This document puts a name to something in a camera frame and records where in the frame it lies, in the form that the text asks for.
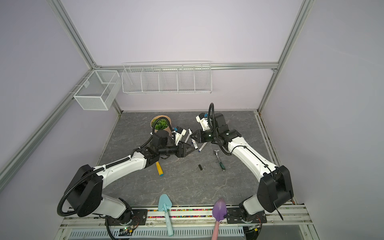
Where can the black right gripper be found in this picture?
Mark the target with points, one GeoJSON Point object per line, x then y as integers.
{"type": "Point", "coordinates": [200, 138]}

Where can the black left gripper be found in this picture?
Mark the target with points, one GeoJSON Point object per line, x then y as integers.
{"type": "Point", "coordinates": [183, 154]}

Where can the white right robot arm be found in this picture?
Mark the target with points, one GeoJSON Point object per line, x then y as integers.
{"type": "Point", "coordinates": [275, 184]}

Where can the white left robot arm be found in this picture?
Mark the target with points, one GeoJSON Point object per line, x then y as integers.
{"type": "Point", "coordinates": [84, 195]}

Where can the beige faceted plant pot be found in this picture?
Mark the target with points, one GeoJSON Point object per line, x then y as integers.
{"type": "Point", "coordinates": [168, 120]}

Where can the green artificial plant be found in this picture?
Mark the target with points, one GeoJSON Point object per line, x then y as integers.
{"type": "Point", "coordinates": [161, 124]}

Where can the teal garden trowel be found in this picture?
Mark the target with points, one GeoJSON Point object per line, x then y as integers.
{"type": "Point", "coordinates": [164, 206]}

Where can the purple garden trowel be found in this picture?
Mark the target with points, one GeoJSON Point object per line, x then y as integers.
{"type": "Point", "coordinates": [219, 212]}

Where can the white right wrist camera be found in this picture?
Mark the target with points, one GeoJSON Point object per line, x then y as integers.
{"type": "Point", "coordinates": [202, 119]}

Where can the teal fork yellow handle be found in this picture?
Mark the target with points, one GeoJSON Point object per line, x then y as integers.
{"type": "Point", "coordinates": [159, 169]}

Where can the white wire wall shelf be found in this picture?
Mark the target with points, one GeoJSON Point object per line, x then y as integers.
{"type": "Point", "coordinates": [167, 77]}

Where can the white mesh wall basket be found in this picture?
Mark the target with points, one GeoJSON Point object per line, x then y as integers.
{"type": "Point", "coordinates": [99, 90]}

